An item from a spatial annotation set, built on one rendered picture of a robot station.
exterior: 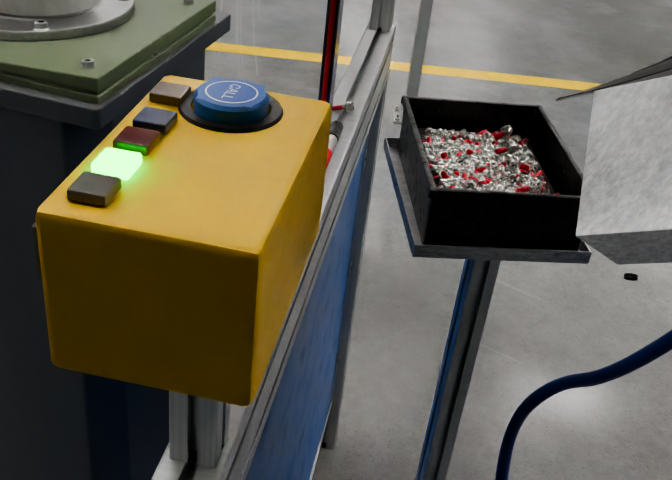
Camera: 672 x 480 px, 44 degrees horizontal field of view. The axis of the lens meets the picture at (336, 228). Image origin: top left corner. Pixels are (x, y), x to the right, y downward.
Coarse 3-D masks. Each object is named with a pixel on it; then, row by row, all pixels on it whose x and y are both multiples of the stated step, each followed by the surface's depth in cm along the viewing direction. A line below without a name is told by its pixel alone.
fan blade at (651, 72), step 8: (656, 64) 79; (664, 64) 74; (640, 72) 76; (648, 72) 74; (656, 72) 72; (664, 72) 85; (616, 80) 77; (624, 80) 75; (632, 80) 74; (640, 80) 86; (592, 88) 78; (600, 88) 76; (568, 96) 79; (576, 96) 79
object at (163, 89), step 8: (160, 88) 45; (168, 88) 45; (176, 88) 45; (184, 88) 45; (152, 96) 44; (160, 96) 44; (168, 96) 44; (176, 96) 44; (184, 96) 44; (168, 104) 44; (176, 104) 44
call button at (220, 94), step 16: (224, 80) 45; (240, 80) 46; (208, 96) 43; (224, 96) 44; (240, 96) 44; (256, 96) 44; (208, 112) 43; (224, 112) 43; (240, 112) 43; (256, 112) 43
